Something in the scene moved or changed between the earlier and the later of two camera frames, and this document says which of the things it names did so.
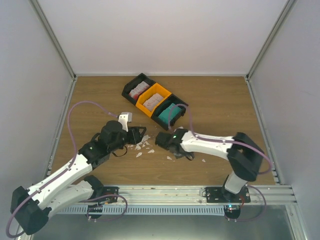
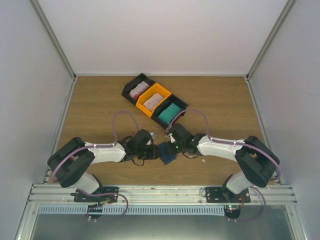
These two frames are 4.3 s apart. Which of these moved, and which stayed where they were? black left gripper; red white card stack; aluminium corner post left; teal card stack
Moved: black left gripper
Stayed: teal card stack; aluminium corner post left; red white card stack
